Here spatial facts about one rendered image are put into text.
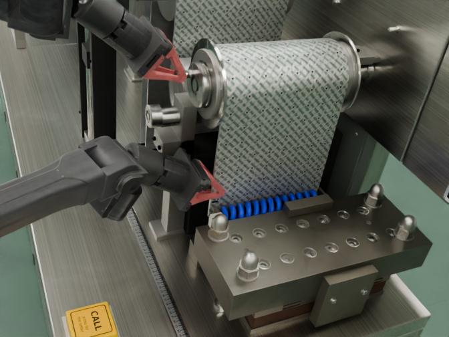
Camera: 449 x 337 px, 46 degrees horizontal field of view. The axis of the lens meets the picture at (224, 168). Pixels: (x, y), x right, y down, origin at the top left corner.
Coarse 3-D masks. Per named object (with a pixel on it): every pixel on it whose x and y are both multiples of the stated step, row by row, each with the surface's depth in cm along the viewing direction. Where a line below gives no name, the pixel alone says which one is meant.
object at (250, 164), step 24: (312, 120) 93; (336, 120) 96; (240, 144) 90; (264, 144) 92; (288, 144) 94; (312, 144) 97; (216, 168) 91; (240, 168) 93; (264, 168) 95; (288, 168) 98; (312, 168) 101; (216, 192) 94; (240, 192) 96; (264, 192) 99; (288, 192) 102
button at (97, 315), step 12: (72, 312) 87; (84, 312) 87; (96, 312) 87; (108, 312) 88; (72, 324) 85; (84, 324) 85; (96, 324) 85; (108, 324) 86; (72, 336) 83; (84, 336) 83; (96, 336) 84; (108, 336) 84
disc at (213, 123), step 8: (200, 40) 87; (208, 40) 84; (200, 48) 87; (208, 48) 84; (216, 48) 82; (192, 56) 91; (216, 56) 82; (216, 64) 82; (224, 72) 81; (224, 80) 81; (224, 88) 81; (224, 96) 81; (224, 104) 82; (216, 112) 85; (224, 112) 83; (200, 120) 92; (208, 120) 88; (216, 120) 85
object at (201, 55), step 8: (344, 48) 93; (200, 56) 86; (208, 56) 83; (208, 64) 84; (216, 72) 82; (352, 72) 92; (216, 80) 82; (216, 88) 82; (216, 96) 83; (216, 104) 83; (200, 112) 90; (208, 112) 87
